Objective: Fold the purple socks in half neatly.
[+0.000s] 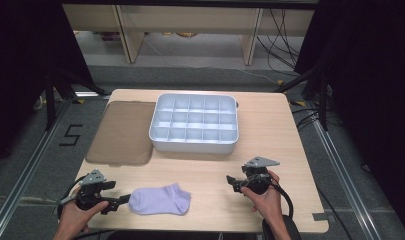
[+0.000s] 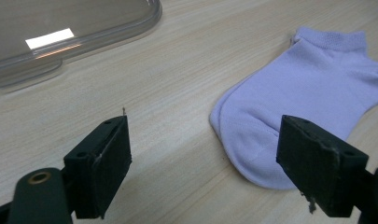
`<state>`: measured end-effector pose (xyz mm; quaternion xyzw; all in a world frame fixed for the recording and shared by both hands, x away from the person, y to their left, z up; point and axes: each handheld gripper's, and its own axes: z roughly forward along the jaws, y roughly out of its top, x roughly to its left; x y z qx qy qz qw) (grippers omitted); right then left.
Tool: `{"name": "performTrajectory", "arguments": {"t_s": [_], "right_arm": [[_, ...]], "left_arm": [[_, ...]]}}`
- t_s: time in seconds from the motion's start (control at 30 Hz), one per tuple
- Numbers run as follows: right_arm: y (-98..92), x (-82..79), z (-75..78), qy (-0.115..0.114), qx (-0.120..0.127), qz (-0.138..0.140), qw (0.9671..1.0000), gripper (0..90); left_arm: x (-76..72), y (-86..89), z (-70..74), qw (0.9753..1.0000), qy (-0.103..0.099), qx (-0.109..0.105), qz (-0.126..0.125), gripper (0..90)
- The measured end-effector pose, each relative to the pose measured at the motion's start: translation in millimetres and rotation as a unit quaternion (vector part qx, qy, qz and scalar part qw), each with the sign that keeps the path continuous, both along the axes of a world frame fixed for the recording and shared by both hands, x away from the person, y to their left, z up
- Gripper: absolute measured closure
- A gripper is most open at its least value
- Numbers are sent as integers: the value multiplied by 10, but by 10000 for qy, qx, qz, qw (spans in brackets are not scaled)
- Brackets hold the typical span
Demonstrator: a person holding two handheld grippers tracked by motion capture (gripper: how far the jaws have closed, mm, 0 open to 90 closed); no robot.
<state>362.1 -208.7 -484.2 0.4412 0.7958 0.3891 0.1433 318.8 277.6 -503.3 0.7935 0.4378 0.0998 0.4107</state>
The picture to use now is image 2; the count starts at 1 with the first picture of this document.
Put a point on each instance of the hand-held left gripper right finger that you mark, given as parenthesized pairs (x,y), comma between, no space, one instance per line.
(320,168)

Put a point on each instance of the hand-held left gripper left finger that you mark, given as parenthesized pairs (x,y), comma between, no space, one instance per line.
(99,168)

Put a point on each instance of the small white object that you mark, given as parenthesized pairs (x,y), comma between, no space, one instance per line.
(301,93)

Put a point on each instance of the translucent plastic lid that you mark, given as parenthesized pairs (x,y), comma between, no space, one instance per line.
(84,18)

